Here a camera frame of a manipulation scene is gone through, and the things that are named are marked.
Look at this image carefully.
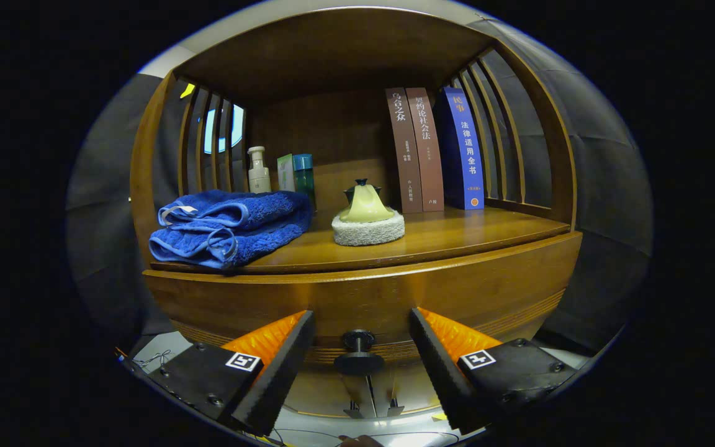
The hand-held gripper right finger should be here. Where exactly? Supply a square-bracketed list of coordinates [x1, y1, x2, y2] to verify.
[408, 306, 578, 435]

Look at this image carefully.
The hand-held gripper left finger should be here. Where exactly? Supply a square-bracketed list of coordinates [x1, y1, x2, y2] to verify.
[146, 309, 316, 437]

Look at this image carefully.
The wooden drawer with black knob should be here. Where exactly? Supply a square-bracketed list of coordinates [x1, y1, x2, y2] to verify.
[143, 231, 583, 377]

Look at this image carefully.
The wooden cabinet door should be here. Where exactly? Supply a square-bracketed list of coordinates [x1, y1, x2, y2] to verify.
[295, 371, 371, 418]
[367, 371, 443, 417]

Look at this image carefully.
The wooden countertop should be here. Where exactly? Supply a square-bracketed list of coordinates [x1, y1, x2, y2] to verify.
[150, 205, 572, 275]

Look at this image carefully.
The wooden cabinet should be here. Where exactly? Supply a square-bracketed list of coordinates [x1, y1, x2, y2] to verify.
[129, 6, 583, 420]

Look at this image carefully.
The blue folded towel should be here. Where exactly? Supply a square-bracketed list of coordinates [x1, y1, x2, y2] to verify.
[148, 189, 315, 271]

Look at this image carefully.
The dark blue lidded teacup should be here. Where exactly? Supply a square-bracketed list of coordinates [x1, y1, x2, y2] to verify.
[343, 178, 383, 207]

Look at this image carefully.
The teal bottle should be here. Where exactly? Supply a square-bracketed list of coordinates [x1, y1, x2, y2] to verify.
[293, 153, 317, 212]

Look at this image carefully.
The white pump bottle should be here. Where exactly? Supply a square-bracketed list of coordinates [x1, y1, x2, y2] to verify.
[247, 146, 272, 194]

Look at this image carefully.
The green and white box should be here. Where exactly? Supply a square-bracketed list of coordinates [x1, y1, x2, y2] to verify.
[277, 153, 297, 192]

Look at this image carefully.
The brown book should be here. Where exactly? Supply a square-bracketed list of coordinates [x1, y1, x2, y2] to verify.
[385, 87, 424, 214]
[405, 87, 445, 212]

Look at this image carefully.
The blue book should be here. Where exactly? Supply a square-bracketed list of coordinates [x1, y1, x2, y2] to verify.
[437, 86, 485, 210]

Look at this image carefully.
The white cable bundle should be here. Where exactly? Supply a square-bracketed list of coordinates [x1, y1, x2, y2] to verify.
[133, 349, 173, 369]

